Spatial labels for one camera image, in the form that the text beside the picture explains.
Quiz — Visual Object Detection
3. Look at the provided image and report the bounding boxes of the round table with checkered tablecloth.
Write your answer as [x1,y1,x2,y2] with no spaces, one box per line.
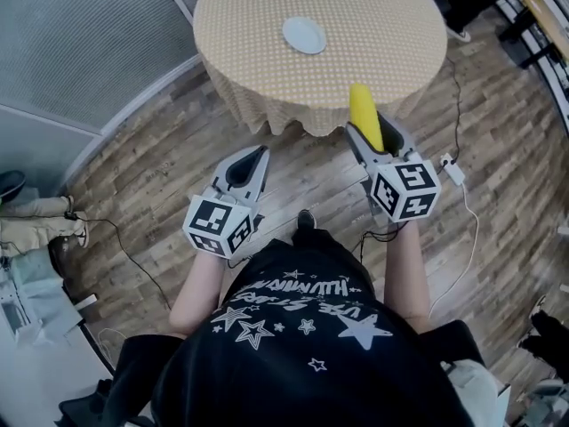
[192,0,450,138]

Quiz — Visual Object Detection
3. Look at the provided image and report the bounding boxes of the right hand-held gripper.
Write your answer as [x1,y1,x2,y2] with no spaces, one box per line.
[344,111,443,230]

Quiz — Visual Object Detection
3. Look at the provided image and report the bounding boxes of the long black floor cable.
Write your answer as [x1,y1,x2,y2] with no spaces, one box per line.
[64,211,173,311]

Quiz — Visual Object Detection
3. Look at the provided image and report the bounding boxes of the yellow corn cob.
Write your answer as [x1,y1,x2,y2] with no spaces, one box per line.
[348,83,386,154]

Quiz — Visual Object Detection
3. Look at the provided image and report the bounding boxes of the white power cable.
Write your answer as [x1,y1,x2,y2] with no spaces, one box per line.
[428,181,481,320]

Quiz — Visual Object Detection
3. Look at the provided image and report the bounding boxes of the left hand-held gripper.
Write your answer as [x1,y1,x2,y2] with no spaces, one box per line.
[181,144,272,261]

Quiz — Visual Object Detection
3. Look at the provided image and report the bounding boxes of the person's black trousers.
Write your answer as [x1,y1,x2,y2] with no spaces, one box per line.
[290,225,359,269]

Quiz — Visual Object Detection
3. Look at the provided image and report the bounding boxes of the white power strip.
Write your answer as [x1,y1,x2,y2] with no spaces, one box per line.
[438,152,467,187]

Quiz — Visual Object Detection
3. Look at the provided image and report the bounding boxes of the person's left forearm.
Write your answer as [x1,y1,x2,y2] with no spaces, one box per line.
[167,250,233,339]

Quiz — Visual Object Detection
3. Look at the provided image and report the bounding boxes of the black star print shirt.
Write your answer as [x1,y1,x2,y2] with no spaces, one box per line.
[57,238,488,427]

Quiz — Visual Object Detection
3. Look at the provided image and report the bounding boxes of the white round plate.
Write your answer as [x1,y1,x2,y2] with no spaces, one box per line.
[281,16,328,56]

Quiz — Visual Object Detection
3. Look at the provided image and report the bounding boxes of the grey fabric bag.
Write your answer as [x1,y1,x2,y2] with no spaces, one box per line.
[443,357,500,427]

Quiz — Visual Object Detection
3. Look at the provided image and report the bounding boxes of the light wooden table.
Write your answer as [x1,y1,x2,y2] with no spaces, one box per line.
[517,0,569,64]

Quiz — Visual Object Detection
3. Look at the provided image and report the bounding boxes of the black cable at power strip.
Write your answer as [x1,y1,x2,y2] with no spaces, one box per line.
[443,54,464,162]

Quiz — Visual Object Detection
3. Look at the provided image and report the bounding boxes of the thin white cable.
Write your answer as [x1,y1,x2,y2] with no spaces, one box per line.
[96,326,129,360]

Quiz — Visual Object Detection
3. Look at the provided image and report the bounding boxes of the white desk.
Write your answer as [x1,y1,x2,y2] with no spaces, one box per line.
[0,326,115,427]

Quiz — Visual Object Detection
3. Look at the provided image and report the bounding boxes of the person's right forearm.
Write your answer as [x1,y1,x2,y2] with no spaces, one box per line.
[381,220,433,329]

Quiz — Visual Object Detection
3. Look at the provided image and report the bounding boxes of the white cabinet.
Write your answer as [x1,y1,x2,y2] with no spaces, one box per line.
[496,379,569,427]

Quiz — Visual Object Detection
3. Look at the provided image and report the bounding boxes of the black metal railing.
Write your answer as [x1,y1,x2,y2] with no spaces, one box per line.
[495,0,569,137]

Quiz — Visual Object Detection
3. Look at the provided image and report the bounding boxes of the white packaging pile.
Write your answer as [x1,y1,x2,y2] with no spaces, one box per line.
[0,250,86,351]

